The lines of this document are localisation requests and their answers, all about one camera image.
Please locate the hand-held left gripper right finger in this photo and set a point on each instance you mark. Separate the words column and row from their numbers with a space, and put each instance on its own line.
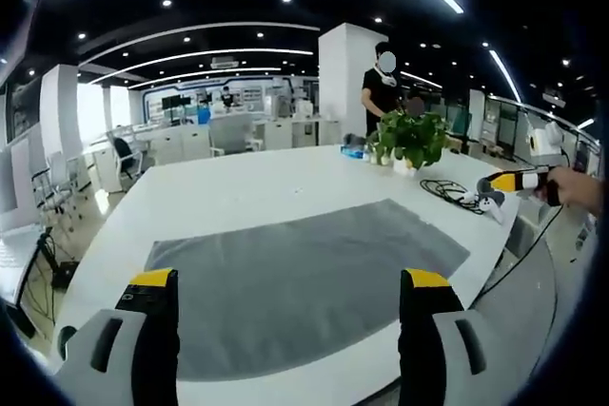
column 428, row 330

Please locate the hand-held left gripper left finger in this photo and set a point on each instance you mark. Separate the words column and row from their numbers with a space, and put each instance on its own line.
column 143, row 330

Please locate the grey towel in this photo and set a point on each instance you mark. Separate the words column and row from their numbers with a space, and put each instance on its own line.
column 304, row 277

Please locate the person's right hand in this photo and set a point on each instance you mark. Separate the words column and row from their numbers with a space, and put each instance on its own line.
column 578, row 189

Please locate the white handheld controller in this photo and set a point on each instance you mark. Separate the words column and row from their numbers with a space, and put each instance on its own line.
column 492, row 204

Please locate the green potted plant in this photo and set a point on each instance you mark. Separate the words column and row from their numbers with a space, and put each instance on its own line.
column 413, row 140

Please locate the blue packet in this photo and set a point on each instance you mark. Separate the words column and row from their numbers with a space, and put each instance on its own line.
column 353, row 152

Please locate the grey mesh chair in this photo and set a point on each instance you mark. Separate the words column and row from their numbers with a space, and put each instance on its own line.
column 59, row 182

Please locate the white table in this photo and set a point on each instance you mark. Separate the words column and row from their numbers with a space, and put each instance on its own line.
column 247, row 192

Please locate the black office chair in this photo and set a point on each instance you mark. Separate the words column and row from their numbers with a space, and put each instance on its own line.
column 124, row 154

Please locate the white counter cabinets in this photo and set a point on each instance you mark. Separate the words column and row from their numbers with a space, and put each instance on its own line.
column 190, row 140

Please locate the white square pillar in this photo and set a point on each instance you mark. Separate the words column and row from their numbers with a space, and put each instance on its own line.
column 346, row 78

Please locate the white office chair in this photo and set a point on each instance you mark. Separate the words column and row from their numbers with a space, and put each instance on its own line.
column 233, row 132

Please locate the white camera device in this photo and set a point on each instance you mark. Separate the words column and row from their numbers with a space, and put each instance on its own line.
column 542, row 140

